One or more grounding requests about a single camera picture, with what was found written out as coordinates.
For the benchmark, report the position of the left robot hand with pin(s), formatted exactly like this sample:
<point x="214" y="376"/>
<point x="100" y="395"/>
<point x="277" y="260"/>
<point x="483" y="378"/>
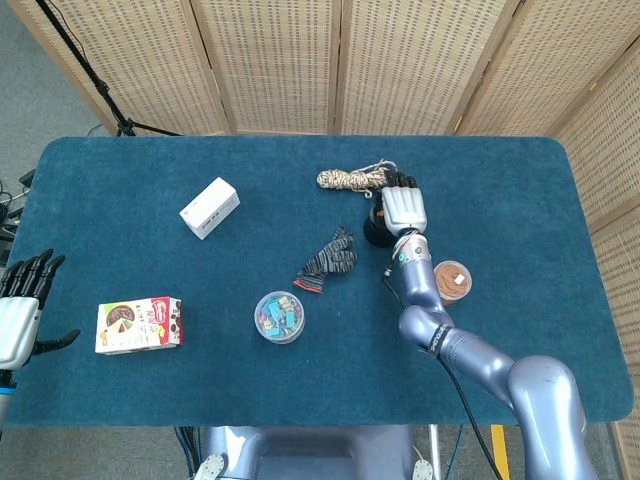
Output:
<point x="20" y="320"/>

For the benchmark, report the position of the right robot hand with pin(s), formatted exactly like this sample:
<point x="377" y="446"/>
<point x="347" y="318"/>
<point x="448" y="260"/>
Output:
<point x="406" y="210"/>

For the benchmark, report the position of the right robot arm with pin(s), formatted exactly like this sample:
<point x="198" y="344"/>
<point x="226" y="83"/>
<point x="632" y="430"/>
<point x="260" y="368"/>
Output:
<point x="475" y="350"/>

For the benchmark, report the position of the clear jar of rubber bands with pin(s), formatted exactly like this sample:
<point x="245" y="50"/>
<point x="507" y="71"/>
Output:
<point x="452" y="282"/>

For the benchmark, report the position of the grey striped knit glove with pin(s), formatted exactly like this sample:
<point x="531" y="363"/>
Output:
<point x="330" y="260"/>

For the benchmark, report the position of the open snack carton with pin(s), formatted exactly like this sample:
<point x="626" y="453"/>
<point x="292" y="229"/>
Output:
<point x="135" y="325"/>

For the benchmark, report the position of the clear jar of binder clips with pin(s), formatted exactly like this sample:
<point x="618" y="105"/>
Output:
<point x="279" y="317"/>

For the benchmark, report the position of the woven wooden folding screen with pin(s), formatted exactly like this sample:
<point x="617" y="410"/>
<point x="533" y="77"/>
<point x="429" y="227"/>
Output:
<point x="280" y="65"/>

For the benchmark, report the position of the white cardboard box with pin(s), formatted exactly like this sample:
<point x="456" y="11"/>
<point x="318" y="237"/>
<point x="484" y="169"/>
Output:
<point x="210" y="207"/>

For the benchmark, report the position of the blue table mat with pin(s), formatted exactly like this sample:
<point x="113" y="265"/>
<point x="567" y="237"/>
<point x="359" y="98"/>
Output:
<point x="250" y="380"/>

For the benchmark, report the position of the black tripod stand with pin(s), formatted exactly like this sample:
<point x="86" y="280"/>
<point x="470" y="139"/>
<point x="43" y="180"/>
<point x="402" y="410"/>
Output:
<point x="100" y="87"/>

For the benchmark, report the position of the grey-blue robot torso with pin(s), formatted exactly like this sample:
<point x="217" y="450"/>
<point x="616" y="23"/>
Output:
<point x="310" y="452"/>

